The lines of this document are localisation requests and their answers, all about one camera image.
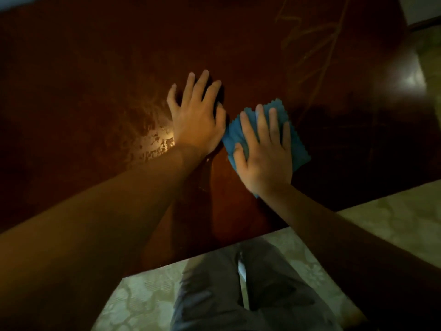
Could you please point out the person's left hand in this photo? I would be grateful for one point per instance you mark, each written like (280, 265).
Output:
(194, 125)

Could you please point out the person's right hand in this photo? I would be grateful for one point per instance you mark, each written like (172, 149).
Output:
(268, 163)

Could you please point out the person's left middle finger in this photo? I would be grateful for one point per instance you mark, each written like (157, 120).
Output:
(200, 85)

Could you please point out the person's right middle finger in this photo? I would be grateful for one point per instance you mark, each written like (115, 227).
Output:
(262, 122)

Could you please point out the person's right little finger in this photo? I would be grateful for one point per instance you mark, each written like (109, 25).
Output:
(286, 134)

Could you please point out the person's left thumb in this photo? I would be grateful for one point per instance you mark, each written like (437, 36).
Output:
(221, 118)

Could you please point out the person's right thumb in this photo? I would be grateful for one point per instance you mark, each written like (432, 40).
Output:
(240, 157)

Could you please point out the person's left little finger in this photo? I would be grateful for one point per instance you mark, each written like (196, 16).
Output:
(172, 98)

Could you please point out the blue microfibre cleaning cloth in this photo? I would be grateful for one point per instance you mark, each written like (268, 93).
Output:
(299, 148)

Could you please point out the person's left forearm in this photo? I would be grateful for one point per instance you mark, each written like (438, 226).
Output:
(89, 234)

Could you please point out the person's right forearm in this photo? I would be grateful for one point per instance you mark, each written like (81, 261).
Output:
(355, 258)

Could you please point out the grey trousers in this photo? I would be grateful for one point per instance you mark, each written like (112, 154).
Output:
(275, 293)

